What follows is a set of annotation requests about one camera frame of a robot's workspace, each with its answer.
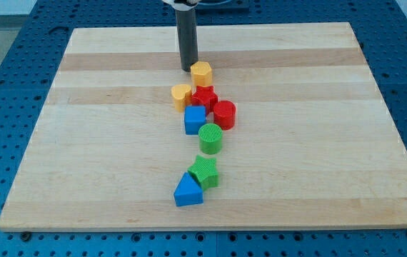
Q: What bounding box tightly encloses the yellow hexagon block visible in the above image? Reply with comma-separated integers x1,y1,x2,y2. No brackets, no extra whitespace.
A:
190,61,213,86

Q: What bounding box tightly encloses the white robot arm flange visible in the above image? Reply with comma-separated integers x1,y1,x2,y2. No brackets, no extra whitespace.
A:
162,0,201,11

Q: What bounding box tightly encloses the blue cube block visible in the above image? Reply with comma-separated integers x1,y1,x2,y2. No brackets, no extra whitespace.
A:
184,106,206,135

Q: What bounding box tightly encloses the green cylinder block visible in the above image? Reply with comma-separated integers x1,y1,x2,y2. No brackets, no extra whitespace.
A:
198,124,223,155

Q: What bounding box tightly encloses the red cylinder block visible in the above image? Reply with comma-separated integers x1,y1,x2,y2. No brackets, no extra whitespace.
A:
213,100,236,130

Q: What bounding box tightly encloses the red star block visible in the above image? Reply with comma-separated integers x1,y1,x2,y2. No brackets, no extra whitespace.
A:
191,85,218,116

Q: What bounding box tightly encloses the yellow heart block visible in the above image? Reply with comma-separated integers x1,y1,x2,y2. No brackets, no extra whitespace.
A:
171,84,192,112

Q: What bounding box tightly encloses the green star block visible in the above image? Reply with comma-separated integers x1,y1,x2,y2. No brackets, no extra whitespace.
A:
188,155,219,191

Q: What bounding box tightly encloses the blue triangle block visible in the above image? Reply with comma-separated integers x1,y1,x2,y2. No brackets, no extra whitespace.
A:
174,173,204,207

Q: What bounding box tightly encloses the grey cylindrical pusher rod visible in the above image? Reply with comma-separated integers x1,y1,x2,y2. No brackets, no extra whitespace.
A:
175,9,199,72

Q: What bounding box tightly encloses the light wooden board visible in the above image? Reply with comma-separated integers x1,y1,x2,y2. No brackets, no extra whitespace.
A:
0,23,407,232

